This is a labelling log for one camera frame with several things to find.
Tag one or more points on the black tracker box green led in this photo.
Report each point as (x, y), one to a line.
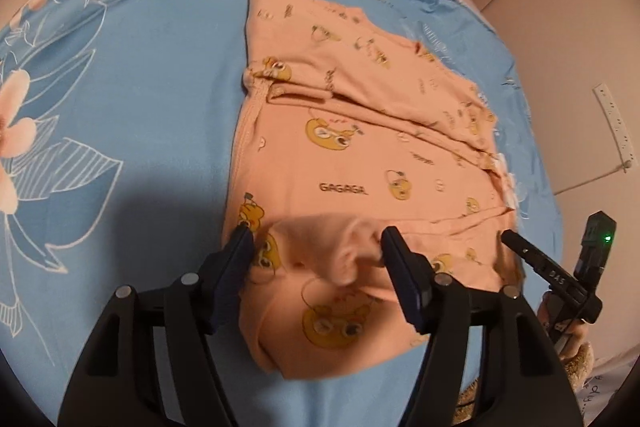
(596, 244)

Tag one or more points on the blue floral quilt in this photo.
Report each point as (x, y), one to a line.
(136, 103)

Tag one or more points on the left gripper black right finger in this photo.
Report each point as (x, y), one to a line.
(438, 306)

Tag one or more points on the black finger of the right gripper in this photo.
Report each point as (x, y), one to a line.
(540, 264)

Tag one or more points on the orange cartoon print shirt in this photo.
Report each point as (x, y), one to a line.
(346, 130)

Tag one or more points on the person right hand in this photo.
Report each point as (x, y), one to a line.
(574, 333)

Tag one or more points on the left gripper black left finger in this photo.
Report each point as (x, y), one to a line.
(195, 306)

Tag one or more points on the white wall socket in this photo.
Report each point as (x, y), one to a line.
(620, 133)

